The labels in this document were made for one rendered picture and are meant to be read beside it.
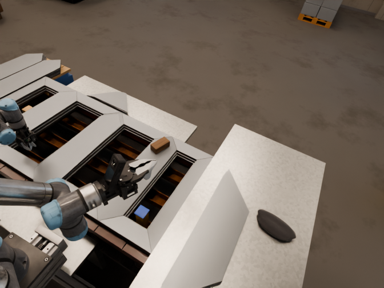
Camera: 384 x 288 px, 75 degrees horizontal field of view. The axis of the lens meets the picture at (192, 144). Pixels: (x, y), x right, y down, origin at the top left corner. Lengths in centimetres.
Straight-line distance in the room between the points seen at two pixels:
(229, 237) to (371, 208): 230
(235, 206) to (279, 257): 29
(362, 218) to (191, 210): 222
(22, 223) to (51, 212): 98
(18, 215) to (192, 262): 110
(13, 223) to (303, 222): 157
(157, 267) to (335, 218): 217
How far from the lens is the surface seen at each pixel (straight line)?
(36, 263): 124
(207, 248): 115
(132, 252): 139
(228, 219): 122
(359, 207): 320
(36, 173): 170
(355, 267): 280
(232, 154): 149
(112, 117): 193
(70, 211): 79
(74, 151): 174
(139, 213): 140
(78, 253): 159
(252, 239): 124
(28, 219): 177
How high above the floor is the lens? 213
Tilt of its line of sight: 46 degrees down
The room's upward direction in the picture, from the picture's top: 10 degrees clockwise
